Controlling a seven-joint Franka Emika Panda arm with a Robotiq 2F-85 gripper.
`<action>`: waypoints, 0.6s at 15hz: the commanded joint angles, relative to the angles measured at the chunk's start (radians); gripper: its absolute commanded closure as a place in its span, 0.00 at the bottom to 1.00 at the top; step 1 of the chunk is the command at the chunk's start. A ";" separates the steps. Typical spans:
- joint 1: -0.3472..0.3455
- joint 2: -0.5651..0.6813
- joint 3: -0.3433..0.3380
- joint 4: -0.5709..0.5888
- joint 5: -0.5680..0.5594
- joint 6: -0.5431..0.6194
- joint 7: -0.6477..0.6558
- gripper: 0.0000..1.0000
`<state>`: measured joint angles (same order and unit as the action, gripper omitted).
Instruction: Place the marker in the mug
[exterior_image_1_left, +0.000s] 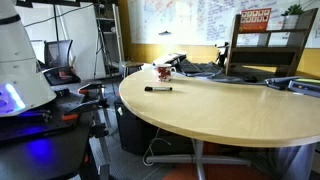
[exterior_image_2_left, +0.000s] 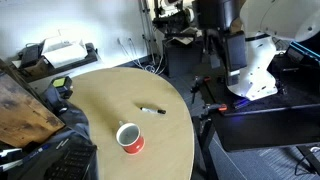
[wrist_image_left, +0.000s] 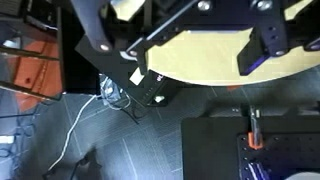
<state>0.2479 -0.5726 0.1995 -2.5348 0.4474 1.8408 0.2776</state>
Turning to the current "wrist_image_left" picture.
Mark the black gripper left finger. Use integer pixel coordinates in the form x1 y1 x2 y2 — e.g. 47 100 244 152
71 0 113 52

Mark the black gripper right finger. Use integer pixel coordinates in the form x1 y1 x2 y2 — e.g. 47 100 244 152
237 0 288 76

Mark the round wooden table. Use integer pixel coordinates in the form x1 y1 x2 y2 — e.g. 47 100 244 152
111 0 320 87

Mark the orange black bar clamp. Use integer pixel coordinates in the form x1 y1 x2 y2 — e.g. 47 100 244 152
248 106 263 150

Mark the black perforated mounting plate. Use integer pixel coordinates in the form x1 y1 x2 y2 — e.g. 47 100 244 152
237 133 320 180

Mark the white cable on floor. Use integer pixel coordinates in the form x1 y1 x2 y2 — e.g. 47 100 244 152
48 94 102 172

